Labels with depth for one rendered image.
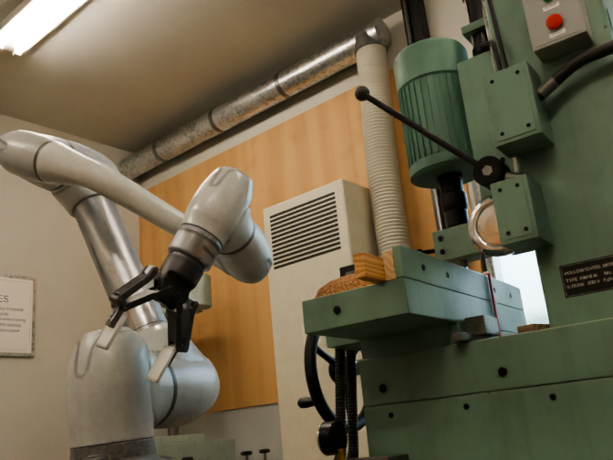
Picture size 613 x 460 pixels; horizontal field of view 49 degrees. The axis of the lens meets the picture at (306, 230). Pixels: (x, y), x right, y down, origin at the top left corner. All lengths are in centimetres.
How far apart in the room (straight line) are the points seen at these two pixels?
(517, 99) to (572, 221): 25
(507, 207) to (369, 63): 222
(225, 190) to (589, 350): 69
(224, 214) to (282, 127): 265
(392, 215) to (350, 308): 195
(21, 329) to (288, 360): 164
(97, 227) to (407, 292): 83
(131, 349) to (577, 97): 97
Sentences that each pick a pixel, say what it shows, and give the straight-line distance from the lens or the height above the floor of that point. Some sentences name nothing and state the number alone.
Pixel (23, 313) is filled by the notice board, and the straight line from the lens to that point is 416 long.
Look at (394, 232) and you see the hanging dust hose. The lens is 306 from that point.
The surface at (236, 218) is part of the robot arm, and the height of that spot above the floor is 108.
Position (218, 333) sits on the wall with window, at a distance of 399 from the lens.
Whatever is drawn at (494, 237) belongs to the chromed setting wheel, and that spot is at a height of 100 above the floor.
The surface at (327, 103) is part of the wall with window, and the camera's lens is 372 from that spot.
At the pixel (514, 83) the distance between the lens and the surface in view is 135.
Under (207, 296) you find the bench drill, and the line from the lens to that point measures 353.
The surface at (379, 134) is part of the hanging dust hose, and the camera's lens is 324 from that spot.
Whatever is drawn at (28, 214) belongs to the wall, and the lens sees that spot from 435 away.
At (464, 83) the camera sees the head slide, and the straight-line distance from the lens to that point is 154.
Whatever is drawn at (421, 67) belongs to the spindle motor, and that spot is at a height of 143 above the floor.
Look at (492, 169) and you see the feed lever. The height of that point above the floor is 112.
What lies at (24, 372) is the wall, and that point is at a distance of 413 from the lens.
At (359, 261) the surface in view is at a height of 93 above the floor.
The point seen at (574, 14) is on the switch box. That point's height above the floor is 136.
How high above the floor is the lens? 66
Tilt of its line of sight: 17 degrees up
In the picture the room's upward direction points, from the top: 6 degrees counter-clockwise
